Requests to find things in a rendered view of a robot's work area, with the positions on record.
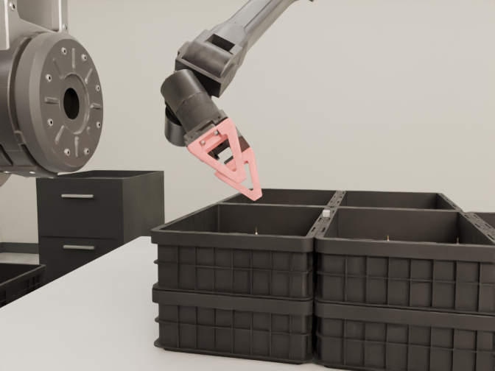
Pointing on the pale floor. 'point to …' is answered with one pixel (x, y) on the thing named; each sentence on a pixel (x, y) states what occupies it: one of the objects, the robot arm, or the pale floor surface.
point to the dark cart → (94, 215)
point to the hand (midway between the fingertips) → (247, 185)
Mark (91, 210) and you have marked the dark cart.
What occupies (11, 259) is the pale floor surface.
